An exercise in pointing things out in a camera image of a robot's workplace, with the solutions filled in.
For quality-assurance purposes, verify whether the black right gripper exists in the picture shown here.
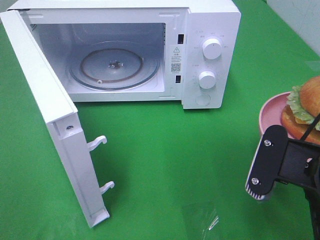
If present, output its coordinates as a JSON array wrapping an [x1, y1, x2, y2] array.
[[245, 125, 320, 201]]

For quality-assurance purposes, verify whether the pink plate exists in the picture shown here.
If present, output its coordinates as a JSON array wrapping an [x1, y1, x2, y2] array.
[[258, 92, 289, 139]]

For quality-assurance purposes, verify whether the burger with lettuce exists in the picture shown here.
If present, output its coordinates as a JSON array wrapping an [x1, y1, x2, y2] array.
[[280, 76, 320, 140]]

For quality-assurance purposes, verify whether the round door release button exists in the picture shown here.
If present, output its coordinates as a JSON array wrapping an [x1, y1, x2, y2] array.
[[195, 94, 211, 106]]

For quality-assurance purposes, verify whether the white microwave door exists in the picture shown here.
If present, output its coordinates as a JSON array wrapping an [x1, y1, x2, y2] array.
[[0, 10, 115, 228]]

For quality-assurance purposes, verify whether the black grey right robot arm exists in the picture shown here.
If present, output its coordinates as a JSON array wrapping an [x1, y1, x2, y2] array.
[[245, 125, 320, 240]]

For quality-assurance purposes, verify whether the green table mat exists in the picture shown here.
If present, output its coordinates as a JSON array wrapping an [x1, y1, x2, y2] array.
[[0, 0, 320, 240]]

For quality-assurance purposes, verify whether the upper white microwave knob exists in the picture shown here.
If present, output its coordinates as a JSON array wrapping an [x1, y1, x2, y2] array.
[[202, 37, 222, 60]]

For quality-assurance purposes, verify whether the white microwave oven body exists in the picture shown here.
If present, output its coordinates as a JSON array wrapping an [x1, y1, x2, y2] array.
[[5, 0, 241, 109]]

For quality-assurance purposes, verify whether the glass microwave turntable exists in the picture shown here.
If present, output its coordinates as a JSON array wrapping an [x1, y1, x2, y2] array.
[[69, 41, 163, 91]]

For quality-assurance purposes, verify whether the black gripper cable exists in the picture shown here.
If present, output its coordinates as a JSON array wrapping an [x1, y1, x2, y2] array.
[[299, 116, 320, 143]]

